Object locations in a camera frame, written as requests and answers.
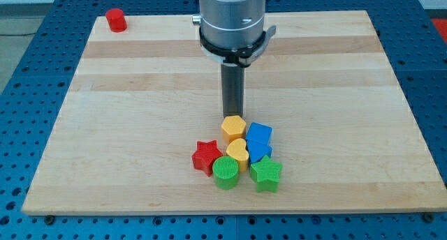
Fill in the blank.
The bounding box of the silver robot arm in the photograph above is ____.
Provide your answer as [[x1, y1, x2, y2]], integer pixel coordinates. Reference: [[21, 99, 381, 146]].
[[192, 0, 276, 68]]

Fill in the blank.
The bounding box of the yellow hexagon block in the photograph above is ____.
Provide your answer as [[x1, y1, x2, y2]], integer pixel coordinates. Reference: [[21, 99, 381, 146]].
[[221, 115, 247, 144]]

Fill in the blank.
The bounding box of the yellow heart block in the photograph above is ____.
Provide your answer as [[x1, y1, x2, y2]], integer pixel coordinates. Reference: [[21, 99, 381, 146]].
[[226, 138, 249, 172]]

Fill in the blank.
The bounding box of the blue cube block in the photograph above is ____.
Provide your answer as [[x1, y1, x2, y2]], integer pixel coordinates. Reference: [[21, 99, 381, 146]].
[[245, 122, 273, 144]]

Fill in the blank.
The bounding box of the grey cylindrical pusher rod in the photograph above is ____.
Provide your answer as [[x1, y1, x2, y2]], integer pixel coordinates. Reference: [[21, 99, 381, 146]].
[[221, 64, 244, 117]]

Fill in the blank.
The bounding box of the red star block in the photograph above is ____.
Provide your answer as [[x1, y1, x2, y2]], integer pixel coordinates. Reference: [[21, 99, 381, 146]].
[[191, 140, 223, 177]]

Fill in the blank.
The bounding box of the blue triangle block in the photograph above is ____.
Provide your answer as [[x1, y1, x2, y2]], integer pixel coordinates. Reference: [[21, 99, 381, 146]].
[[247, 140, 272, 164]]

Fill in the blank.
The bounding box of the green cylinder block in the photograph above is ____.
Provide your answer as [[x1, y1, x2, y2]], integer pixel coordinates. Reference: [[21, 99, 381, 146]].
[[212, 156, 239, 190]]

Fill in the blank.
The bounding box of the green star block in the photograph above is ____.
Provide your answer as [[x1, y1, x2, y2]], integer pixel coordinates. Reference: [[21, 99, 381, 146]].
[[250, 155, 282, 193]]

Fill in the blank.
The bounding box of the wooden board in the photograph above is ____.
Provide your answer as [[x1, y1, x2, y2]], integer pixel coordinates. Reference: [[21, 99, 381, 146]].
[[22, 10, 446, 216]]

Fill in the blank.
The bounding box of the red cylinder block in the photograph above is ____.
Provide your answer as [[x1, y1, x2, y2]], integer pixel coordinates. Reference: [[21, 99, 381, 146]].
[[105, 8, 127, 33]]

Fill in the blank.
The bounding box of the black clamp ring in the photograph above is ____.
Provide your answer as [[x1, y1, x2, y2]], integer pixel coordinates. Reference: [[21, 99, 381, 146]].
[[198, 24, 277, 68]]

